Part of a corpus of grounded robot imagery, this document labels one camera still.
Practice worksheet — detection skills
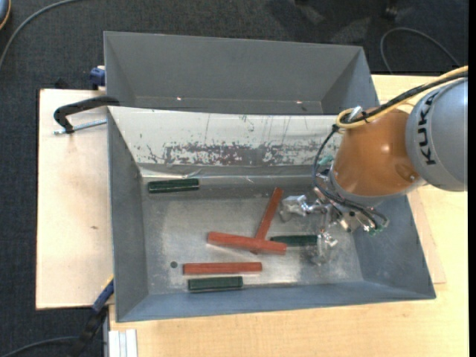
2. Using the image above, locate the dark green flat block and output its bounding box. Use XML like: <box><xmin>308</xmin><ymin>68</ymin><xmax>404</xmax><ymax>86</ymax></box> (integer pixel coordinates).
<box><xmin>187</xmin><ymin>275</ymin><xmax>245</xmax><ymax>294</ymax></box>
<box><xmin>147</xmin><ymin>178</ymin><xmax>201</xmax><ymax>195</ymax></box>
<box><xmin>269</xmin><ymin>234</ymin><xmax>319</xmax><ymax>247</ymax></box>

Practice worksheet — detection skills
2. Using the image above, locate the grey metal bin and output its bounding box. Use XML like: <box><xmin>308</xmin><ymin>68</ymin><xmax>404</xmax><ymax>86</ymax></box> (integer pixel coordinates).
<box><xmin>103</xmin><ymin>30</ymin><xmax>437</xmax><ymax>324</ymax></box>

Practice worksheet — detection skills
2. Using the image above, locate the red-brown flat block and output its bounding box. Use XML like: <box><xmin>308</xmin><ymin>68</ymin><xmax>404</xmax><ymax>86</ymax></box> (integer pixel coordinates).
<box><xmin>206</xmin><ymin>231</ymin><xmax>289</xmax><ymax>256</ymax></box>
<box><xmin>249</xmin><ymin>187</ymin><xmax>284</xmax><ymax>255</ymax></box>
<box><xmin>181</xmin><ymin>261</ymin><xmax>263</xmax><ymax>276</ymax></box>

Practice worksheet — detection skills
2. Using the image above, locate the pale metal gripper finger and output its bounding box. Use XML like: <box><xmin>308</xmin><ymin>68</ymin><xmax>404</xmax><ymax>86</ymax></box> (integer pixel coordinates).
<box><xmin>315</xmin><ymin>230</ymin><xmax>339</xmax><ymax>266</ymax></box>
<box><xmin>278</xmin><ymin>194</ymin><xmax>310</xmax><ymax>223</ymax></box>

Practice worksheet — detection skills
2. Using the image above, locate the pale wood flat board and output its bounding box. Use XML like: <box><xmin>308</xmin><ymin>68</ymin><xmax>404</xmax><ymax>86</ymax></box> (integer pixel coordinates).
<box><xmin>35</xmin><ymin>88</ymin><xmax>447</xmax><ymax>311</ymax></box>

